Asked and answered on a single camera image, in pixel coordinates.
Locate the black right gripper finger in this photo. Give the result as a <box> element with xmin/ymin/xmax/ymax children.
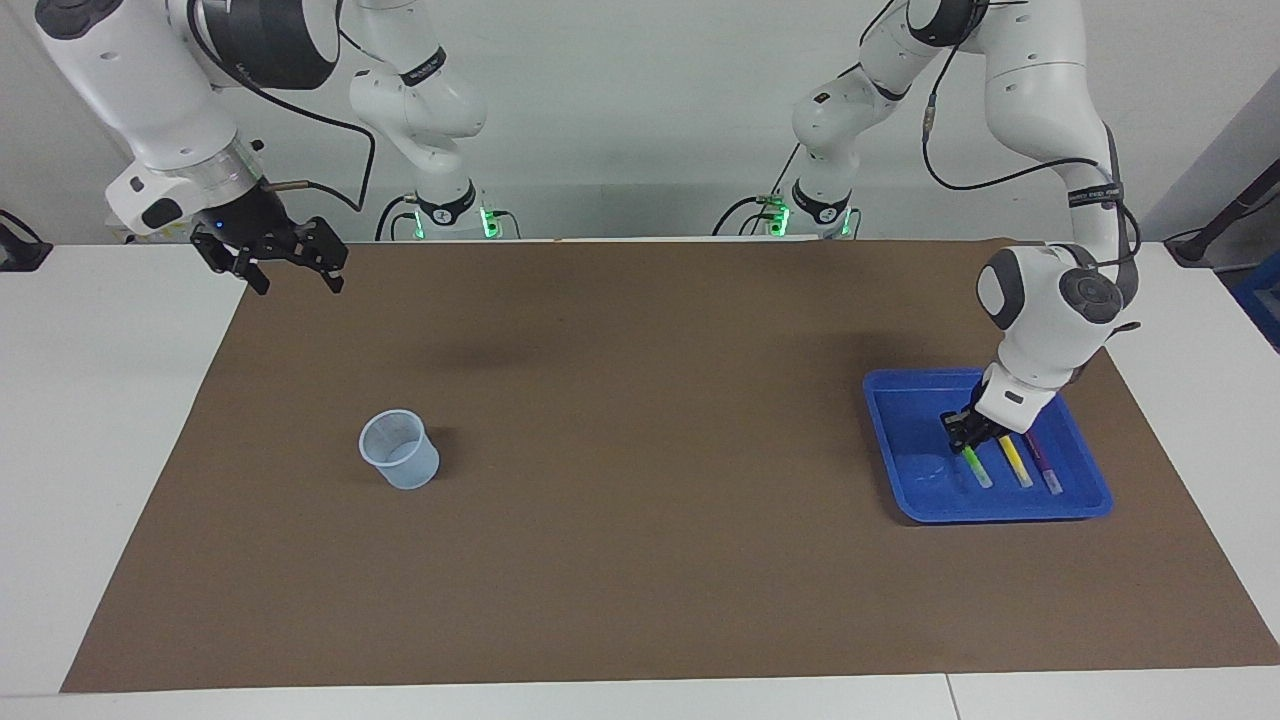
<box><xmin>295</xmin><ymin>217</ymin><xmax>349</xmax><ymax>294</ymax></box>
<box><xmin>205</xmin><ymin>255</ymin><xmax>271</xmax><ymax>296</ymax></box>

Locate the yellow pen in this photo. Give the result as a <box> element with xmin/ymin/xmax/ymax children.
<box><xmin>998</xmin><ymin>433</ymin><xmax>1035</xmax><ymax>489</ymax></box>

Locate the purple pen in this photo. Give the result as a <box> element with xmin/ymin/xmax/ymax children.
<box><xmin>1025</xmin><ymin>430</ymin><xmax>1065</xmax><ymax>497</ymax></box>

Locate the blue plastic tray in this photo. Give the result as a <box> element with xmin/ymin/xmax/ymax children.
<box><xmin>863</xmin><ymin>366</ymin><xmax>1114</xmax><ymax>524</ymax></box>

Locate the black clamp base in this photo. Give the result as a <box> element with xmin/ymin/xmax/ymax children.
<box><xmin>0</xmin><ymin>210</ymin><xmax>53</xmax><ymax>273</ymax></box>

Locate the translucent plastic measuring cup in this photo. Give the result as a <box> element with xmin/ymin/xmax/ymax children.
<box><xmin>359</xmin><ymin>408</ymin><xmax>440</xmax><ymax>491</ymax></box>

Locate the blue crate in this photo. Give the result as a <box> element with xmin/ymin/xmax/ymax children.
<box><xmin>1232</xmin><ymin>255</ymin><xmax>1280</xmax><ymax>351</ymax></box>

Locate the brown table mat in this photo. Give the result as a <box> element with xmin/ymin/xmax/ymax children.
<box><xmin>60</xmin><ymin>238</ymin><xmax>1280</xmax><ymax>694</ymax></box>

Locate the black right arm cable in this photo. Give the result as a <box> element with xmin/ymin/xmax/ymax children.
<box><xmin>185</xmin><ymin>0</ymin><xmax>376</xmax><ymax>213</ymax></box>

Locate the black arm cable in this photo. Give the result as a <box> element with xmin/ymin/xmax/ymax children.
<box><xmin>185</xmin><ymin>0</ymin><xmax>376</xmax><ymax>213</ymax></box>
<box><xmin>920</xmin><ymin>0</ymin><xmax>1141</xmax><ymax>291</ymax></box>

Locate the white wall socket box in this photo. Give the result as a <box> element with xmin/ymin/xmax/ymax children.
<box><xmin>105</xmin><ymin>195</ymin><xmax>216</xmax><ymax>244</ymax></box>

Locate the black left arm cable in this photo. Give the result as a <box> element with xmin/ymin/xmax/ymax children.
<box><xmin>920</xmin><ymin>0</ymin><xmax>1141</xmax><ymax>291</ymax></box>

